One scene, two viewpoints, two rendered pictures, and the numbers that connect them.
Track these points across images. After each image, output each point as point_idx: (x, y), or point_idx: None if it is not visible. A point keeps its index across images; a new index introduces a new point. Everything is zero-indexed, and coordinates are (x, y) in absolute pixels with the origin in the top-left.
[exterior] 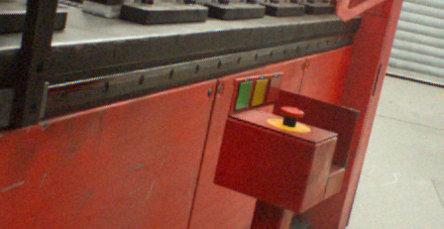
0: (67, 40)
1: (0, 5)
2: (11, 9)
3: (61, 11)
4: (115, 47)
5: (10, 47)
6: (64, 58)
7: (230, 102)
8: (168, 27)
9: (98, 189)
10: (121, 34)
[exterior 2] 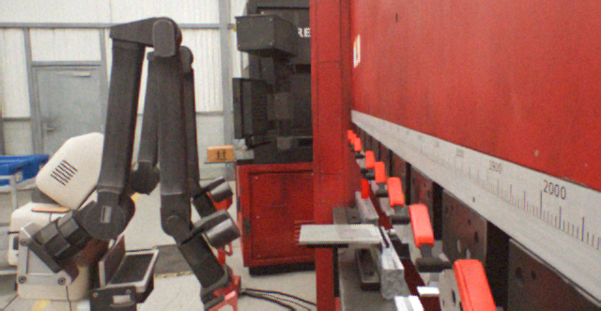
0: (344, 280)
1: (369, 266)
2: (362, 265)
3: (362, 279)
4: (341, 301)
5: (339, 263)
6: (339, 284)
7: None
8: None
9: None
10: (349, 305)
